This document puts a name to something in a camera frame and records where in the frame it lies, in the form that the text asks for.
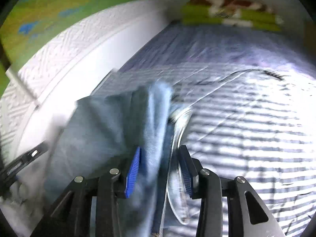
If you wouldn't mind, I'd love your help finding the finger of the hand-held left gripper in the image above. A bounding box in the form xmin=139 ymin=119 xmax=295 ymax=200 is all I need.
xmin=0 ymin=141 xmax=48 ymax=187

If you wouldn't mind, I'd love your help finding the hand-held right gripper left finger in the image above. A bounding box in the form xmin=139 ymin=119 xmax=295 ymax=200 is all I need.
xmin=31 ymin=147 xmax=142 ymax=237

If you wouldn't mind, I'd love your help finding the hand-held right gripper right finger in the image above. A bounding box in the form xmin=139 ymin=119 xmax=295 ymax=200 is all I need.
xmin=179 ymin=145 xmax=288 ymax=237

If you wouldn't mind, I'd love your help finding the blue denim shirt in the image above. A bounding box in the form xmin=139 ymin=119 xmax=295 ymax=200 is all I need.
xmin=46 ymin=80 xmax=194 ymax=237

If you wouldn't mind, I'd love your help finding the striped quilt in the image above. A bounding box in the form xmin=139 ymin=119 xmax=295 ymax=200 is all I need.
xmin=91 ymin=62 xmax=316 ymax=237

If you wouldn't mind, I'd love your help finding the blue bed sheet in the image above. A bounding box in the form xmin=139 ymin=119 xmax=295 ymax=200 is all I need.
xmin=121 ymin=22 xmax=309 ymax=79

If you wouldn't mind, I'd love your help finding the green folded blanket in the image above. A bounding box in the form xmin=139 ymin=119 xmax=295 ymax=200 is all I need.
xmin=180 ymin=4 xmax=284 ymax=32

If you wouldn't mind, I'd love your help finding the brown and white folded blanket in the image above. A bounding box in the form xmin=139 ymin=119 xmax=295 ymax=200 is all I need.
xmin=188 ymin=0 xmax=273 ymax=14

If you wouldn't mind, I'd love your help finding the black and white post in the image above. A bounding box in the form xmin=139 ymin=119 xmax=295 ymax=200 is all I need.
xmin=0 ymin=42 xmax=40 ymax=106

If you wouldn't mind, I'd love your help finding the black ring light cable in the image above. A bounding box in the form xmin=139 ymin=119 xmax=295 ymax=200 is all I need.
xmin=197 ymin=69 xmax=284 ymax=84

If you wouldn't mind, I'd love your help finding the green wall map poster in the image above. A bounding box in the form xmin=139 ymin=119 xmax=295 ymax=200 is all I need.
xmin=0 ymin=0 xmax=166 ymax=87

